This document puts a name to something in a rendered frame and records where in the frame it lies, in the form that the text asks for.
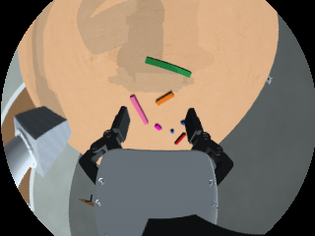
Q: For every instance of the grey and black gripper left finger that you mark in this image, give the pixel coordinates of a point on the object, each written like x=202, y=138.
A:
x=111, y=139

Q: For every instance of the short magenta rod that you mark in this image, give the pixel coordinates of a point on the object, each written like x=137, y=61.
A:
x=158, y=126

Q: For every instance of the dark red rod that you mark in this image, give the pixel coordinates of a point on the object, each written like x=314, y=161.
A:
x=180, y=138

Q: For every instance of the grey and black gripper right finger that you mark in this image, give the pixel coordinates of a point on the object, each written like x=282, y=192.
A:
x=202, y=141

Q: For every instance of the orange rod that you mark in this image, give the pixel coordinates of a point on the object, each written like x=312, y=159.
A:
x=164, y=98

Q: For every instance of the green rod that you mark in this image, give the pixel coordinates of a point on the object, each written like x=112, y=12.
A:
x=168, y=66

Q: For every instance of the pink rod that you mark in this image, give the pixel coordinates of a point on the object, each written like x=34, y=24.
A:
x=139, y=109

